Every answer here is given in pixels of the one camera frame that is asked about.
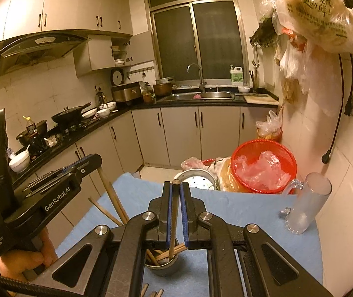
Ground red plastic basket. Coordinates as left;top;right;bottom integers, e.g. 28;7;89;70
230;139;297;194

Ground person's left hand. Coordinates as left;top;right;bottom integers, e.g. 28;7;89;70
0;226;58;287

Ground silver countertop appliance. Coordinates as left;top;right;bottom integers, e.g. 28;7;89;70
111;81;143;102

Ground steel kitchen sink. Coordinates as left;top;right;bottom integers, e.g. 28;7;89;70
159;91;236;102

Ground black wall rack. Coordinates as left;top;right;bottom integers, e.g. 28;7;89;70
250;17;280;48

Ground black braided cable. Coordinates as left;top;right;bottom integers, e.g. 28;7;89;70
0;263;29;296

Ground dark kitchen window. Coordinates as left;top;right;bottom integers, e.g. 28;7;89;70
146;0;248;87

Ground cooking oil bottle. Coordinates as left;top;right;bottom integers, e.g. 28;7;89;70
23;116;41;149

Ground blue tablecloth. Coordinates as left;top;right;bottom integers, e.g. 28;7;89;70
54;173;324;297

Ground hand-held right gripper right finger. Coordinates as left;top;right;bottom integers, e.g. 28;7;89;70
179;182;334;297

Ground wooden cutting board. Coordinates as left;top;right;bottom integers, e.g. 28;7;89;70
244;94;280;105

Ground white bowl with spoon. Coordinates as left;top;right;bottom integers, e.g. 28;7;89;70
9;150;31;173

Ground round black dial scale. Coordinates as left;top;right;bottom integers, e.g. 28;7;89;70
110;68;124;86

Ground yellowish plastic bag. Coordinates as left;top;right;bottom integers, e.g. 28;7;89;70
215;158;236;192

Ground black clay pot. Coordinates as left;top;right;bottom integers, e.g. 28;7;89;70
16;120;48;146

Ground grey upper kitchen cabinets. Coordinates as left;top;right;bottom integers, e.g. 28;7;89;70
0;0;134;50

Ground short black cable with plug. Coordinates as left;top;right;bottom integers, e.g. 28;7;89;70
345;54;353;116

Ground wall hook rail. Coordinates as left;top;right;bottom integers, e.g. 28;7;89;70
126;67;154;79

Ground black wok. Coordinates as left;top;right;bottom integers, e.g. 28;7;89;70
51;101;92;124

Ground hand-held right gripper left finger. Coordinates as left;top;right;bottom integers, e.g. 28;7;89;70
28;181;173;297

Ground green label detergent bottle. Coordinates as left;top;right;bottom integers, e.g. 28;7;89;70
230;65;244;85

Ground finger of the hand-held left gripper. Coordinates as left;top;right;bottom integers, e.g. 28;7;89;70
61;153;103;181
25;160;84;192

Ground clear crumpled plastic bag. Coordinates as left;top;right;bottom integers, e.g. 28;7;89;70
234;150;291;191

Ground open shelf with dishes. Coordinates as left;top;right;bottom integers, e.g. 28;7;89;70
111;37;132;67

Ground translucent hanging plastic bag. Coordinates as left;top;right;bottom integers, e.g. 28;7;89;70
303;42;344;118

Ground dark grey utensil holder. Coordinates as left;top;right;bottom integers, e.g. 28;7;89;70
142;238;186;277

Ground large printed hanging bag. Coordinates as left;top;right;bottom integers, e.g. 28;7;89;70
275;0;353;54

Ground brown wooden chopstick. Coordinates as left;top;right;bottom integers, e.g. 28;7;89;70
168;185;179;260
162;248;187;262
97;166;130;223
146;249;160;267
88;197;124;226
155;244;186;261

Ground round metal steamer tray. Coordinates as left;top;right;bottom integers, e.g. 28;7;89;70
173;169;217;191

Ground white hanging plastic bag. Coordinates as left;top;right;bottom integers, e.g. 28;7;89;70
278;37;311;95

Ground brown cooking pot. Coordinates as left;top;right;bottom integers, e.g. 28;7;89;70
153;77;175;96

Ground gas stove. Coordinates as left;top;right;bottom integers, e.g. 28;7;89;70
50;119;100;133

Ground chrome kitchen faucet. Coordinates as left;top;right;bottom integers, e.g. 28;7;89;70
187;63;207;92

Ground clear glass mug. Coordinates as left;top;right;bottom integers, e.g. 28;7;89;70
280;173;332;235

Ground glass kettle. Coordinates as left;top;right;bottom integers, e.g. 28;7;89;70
95;88;107;107

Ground glass range hood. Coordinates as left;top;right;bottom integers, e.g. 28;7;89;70
0;33;90;76

